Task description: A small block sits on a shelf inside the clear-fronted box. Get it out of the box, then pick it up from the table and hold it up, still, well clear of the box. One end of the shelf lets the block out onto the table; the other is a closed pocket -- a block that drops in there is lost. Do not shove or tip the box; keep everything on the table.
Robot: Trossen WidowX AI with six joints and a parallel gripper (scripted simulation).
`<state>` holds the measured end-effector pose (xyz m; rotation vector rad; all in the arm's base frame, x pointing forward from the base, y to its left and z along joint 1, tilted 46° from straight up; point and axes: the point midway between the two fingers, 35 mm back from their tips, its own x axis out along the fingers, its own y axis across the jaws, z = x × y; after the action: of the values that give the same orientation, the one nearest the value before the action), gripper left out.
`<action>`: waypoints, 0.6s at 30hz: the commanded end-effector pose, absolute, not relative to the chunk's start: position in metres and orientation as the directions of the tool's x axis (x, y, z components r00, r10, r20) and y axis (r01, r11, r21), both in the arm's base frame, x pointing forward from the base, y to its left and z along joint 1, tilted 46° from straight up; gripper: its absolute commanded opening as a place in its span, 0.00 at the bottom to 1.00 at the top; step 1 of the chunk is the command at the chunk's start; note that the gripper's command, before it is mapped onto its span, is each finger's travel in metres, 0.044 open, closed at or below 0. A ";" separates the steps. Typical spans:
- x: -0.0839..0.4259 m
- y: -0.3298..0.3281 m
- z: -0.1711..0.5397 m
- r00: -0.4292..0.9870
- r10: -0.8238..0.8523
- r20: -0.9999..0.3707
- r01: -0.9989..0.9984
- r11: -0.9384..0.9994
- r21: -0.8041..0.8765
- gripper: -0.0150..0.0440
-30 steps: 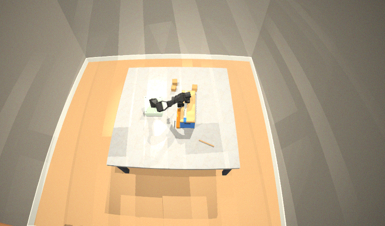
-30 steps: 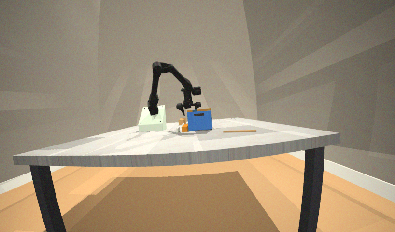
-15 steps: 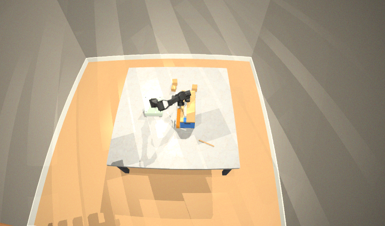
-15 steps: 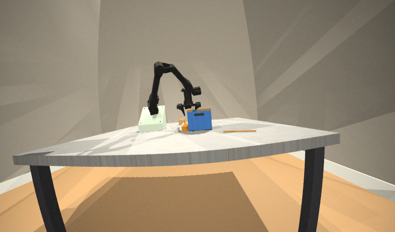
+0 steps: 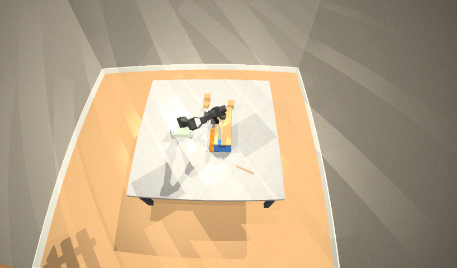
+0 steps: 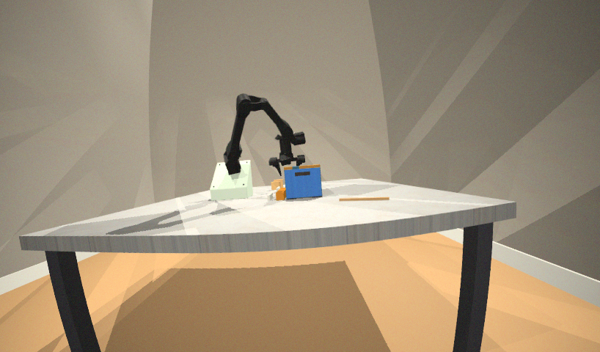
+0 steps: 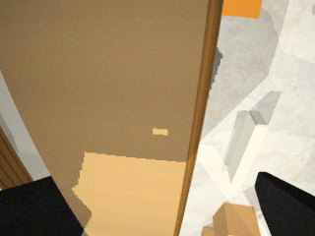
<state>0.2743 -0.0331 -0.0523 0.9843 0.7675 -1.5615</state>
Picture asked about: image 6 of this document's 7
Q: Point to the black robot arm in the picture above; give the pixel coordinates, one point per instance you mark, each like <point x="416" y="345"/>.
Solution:
<point x="246" y="103"/>

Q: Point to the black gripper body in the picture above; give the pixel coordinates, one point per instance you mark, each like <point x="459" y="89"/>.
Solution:
<point x="274" y="161"/>

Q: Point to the brown rectangular block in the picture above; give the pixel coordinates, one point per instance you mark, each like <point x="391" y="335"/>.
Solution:
<point x="281" y="194"/>

